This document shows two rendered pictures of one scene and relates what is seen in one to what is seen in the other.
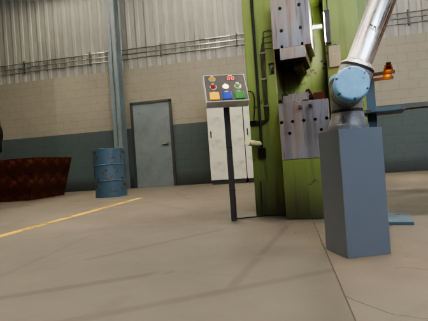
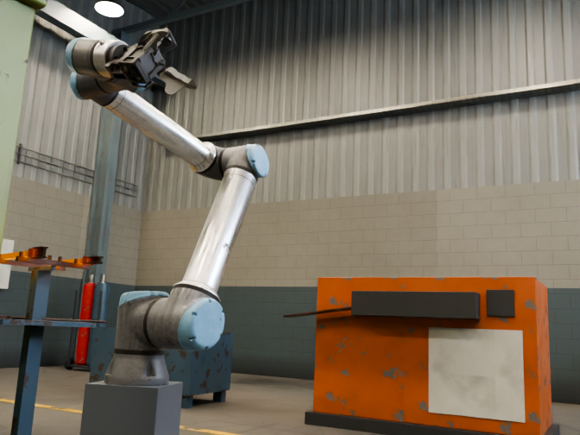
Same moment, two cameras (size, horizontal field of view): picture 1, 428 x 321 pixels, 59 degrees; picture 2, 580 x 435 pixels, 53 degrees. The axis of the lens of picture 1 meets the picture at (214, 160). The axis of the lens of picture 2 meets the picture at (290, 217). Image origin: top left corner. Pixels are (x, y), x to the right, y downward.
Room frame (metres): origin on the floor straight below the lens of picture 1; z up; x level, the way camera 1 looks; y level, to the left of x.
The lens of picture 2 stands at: (0.88, 0.93, 0.78)
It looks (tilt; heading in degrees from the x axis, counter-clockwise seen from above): 11 degrees up; 288
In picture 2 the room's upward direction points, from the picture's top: 3 degrees clockwise
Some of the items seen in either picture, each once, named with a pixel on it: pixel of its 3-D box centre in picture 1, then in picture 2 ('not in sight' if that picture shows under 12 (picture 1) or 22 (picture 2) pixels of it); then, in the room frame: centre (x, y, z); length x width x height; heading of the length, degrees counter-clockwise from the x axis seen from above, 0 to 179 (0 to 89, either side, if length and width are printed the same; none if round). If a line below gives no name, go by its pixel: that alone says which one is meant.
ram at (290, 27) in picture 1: (298, 28); not in sight; (3.19, -0.79, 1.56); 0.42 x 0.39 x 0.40; 161
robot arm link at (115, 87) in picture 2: not in sight; (122, 72); (1.79, -0.33, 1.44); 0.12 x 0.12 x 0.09; 76
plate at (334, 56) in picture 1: (334, 56); not in sight; (3.03, -1.02, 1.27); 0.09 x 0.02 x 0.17; 71
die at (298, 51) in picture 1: (295, 58); not in sight; (3.21, -0.75, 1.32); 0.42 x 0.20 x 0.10; 161
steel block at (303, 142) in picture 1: (307, 131); not in sight; (3.20, -0.81, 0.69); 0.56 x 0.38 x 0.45; 161
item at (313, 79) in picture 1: (304, 60); not in sight; (3.50, -0.90, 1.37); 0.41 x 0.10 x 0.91; 71
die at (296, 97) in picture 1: (298, 100); not in sight; (3.21, -0.75, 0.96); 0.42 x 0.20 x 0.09; 161
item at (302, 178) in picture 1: (311, 185); not in sight; (3.20, -0.81, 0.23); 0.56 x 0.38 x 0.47; 161
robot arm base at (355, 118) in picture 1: (347, 120); (138, 365); (1.87, -0.67, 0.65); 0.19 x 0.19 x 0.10
